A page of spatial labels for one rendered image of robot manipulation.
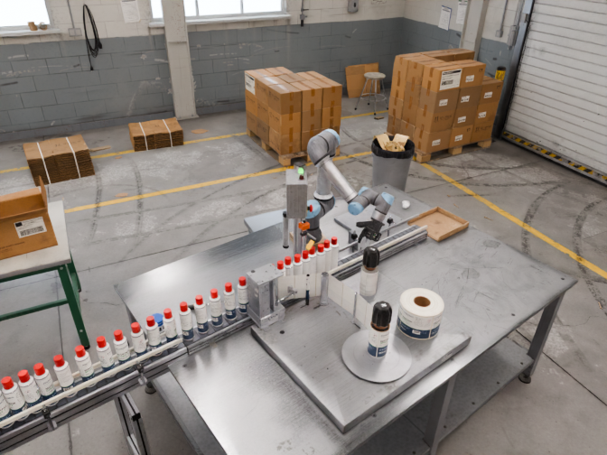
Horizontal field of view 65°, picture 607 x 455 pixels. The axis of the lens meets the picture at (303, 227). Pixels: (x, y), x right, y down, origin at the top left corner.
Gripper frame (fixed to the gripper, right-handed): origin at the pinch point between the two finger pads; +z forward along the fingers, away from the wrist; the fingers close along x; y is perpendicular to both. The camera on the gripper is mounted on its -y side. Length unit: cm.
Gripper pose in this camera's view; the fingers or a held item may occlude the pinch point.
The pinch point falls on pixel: (359, 248)
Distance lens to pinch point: 276.9
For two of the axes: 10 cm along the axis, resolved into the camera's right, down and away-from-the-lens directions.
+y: 6.1, 4.3, -6.6
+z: -4.1, 8.9, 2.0
